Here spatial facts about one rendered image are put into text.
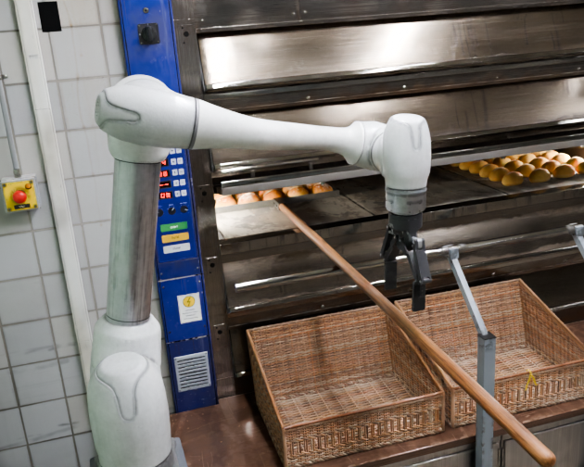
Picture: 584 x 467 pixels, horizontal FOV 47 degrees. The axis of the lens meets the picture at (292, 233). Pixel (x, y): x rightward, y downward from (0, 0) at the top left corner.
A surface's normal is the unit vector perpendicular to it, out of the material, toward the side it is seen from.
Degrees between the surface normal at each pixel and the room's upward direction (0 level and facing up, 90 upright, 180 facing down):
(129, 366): 5
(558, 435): 91
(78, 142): 90
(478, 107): 70
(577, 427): 91
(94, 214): 90
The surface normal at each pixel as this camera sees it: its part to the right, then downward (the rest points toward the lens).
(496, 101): 0.24, -0.06
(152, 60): 0.29, 0.28
